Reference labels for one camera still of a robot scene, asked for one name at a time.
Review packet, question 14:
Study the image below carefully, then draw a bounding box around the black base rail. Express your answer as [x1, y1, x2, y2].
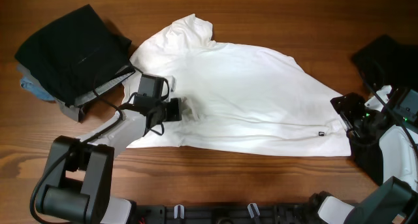
[129, 203, 322, 224]

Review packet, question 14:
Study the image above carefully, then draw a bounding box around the white t-shirt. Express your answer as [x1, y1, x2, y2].
[131, 14, 351, 157]

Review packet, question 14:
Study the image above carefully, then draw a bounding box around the black garment on right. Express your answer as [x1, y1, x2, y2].
[350, 35, 417, 190]

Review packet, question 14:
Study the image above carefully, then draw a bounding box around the folded light blue garment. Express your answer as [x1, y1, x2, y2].
[20, 76, 55, 102]

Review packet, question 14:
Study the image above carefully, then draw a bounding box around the folded grey garment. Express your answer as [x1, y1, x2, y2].
[16, 63, 135, 123]

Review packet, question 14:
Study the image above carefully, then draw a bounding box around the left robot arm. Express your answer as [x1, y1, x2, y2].
[29, 74, 182, 223]

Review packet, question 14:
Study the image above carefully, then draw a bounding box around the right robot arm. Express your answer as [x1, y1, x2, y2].
[312, 88, 417, 223]

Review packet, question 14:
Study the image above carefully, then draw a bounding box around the folded black garment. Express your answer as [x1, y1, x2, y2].
[15, 5, 131, 105]

